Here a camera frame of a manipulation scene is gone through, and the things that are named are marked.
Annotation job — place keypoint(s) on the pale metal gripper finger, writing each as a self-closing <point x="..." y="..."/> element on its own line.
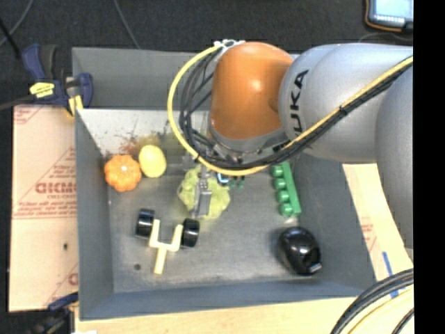
<point x="197" y="200"/>
<point x="206" y="200"/>

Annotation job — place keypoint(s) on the light green toy lettuce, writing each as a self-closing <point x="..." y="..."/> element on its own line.
<point x="219" y="200"/>

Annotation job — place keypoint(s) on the white fork with black wheels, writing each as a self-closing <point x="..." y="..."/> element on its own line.
<point x="160" y="244"/>

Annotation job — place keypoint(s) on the yellow toy lemon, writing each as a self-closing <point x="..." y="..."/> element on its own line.
<point x="152" y="161"/>

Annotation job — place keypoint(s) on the grey metal bin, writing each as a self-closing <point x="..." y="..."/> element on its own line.
<point x="236" y="256"/>

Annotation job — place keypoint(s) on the orange toy pumpkin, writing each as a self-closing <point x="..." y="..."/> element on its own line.
<point x="122" y="173"/>

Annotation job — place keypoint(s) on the green block with round pegs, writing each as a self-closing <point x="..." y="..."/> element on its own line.
<point x="290" y="193"/>

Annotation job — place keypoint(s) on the black rounded plastic object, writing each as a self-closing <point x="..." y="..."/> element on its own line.
<point x="297" y="249"/>

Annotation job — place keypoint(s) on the brown cardboard board red print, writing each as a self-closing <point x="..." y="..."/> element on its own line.
<point x="41" y="221"/>

